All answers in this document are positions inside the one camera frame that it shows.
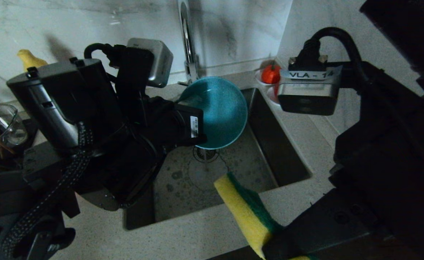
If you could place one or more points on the green and yellow sponge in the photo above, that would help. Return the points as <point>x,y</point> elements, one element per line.
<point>244,213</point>

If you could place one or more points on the orange detergent bottle yellow cap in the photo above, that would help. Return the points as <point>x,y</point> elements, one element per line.
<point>29,59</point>

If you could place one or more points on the teal bowl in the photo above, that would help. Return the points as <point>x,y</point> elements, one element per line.
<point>219,108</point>

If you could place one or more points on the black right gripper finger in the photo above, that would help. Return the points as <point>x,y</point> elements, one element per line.
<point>291,240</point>

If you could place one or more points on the orange-red tomato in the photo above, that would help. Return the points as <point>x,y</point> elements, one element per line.
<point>270,74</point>

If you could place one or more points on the chrome faucet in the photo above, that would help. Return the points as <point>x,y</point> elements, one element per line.
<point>187,43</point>

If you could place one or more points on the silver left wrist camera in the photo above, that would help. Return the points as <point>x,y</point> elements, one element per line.
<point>157,61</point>

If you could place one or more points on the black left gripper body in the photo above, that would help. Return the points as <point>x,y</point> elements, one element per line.
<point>175,122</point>

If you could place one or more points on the round metal drain strainer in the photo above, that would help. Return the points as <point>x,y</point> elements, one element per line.
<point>206,154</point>

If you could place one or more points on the stainless steel sink basin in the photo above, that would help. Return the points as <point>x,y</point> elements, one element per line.
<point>280,144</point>

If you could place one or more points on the clear glass measuring cup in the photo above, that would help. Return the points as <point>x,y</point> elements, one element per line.
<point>9,126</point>

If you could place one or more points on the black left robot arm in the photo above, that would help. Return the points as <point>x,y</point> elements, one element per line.
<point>71,126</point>

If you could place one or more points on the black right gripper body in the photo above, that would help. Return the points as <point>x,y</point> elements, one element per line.
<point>345,224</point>

